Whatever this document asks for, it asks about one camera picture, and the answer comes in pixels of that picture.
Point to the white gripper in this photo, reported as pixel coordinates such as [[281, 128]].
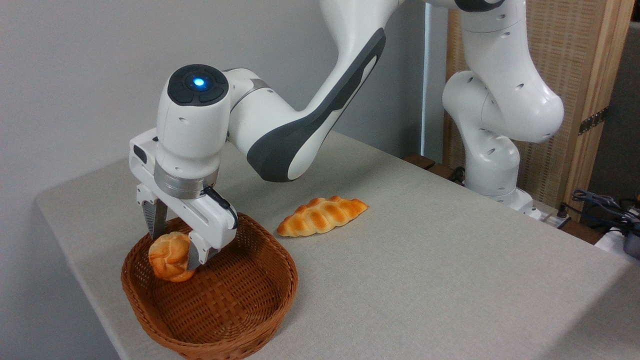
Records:
[[210, 220]]

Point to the round orange bread roll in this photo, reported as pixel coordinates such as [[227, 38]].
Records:
[[167, 257]]

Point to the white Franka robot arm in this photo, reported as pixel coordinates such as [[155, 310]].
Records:
[[280, 130]]

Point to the long braided bread loaf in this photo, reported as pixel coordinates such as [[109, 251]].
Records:
[[320, 216]]

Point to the brown wicker basket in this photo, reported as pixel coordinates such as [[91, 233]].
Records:
[[225, 305]]

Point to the gray tablecloth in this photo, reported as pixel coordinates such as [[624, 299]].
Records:
[[450, 280]]

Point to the white box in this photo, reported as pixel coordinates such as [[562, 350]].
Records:
[[607, 241]]

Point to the metal screen hinge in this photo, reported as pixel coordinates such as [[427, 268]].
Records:
[[593, 120]]

